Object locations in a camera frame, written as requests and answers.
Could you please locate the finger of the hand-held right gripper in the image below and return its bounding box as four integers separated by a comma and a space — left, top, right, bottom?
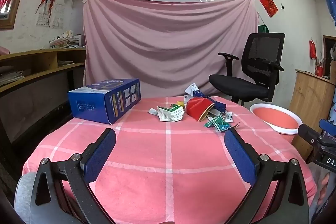
319, 119, 336, 134
298, 123, 320, 146

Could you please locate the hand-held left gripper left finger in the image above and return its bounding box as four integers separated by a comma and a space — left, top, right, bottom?
30, 128, 117, 224

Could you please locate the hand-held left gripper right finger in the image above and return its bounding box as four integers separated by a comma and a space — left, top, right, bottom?
224, 128, 310, 224

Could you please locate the white and pink basin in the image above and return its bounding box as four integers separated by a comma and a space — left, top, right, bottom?
249, 103, 303, 135

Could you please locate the green foil packet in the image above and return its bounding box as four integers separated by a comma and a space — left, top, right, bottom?
203, 115, 231, 132

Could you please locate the red fabric pouch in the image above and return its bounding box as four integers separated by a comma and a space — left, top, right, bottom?
186, 97, 214, 122

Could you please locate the white and green wrapper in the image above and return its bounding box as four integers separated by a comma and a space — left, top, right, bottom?
157, 105, 185, 122

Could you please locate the blue and white bag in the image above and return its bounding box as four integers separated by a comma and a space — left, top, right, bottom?
184, 83, 227, 113

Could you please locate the wooden cabinet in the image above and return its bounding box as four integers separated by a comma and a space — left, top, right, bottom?
289, 69, 336, 161

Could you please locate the blue cardboard box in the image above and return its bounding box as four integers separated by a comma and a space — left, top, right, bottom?
67, 78, 141, 125

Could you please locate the pink checked blanket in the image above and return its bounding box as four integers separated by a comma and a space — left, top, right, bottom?
22, 95, 317, 224

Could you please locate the black mesh office chair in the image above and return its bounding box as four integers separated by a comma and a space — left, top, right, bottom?
209, 33, 286, 106

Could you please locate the wooden shelf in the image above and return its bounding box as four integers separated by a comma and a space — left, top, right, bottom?
0, 48, 87, 93

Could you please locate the stack of papers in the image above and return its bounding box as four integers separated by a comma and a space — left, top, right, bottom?
49, 30, 86, 49

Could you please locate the pink hanging cloth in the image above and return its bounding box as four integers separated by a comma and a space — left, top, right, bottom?
82, 0, 260, 102

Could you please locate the dark wooden frame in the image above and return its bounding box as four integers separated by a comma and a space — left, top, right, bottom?
322, 35, 336, 77

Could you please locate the red wall hanging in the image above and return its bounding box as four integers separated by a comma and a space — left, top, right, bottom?
309, 40, 317, 59

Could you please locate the red wall poster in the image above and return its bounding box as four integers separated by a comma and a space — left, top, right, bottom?
258, 0, 279, 18

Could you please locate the paper wall calendar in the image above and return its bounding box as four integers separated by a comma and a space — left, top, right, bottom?
37, 4, 65, 29

